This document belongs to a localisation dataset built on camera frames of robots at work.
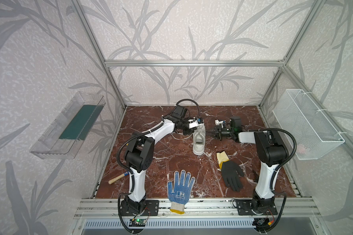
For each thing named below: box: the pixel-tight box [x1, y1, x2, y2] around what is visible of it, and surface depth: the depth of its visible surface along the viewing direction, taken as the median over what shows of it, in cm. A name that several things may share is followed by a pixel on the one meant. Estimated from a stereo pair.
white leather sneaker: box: [192, 120, 206, 156], surface depth 94 cm
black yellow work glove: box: [216, 150, 245, 192], surface depth 86 cm
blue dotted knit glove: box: [167, 169, 196, 215], surface depth 80 cm
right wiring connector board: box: [252, 217, 273, 231], surface depth 73 cm
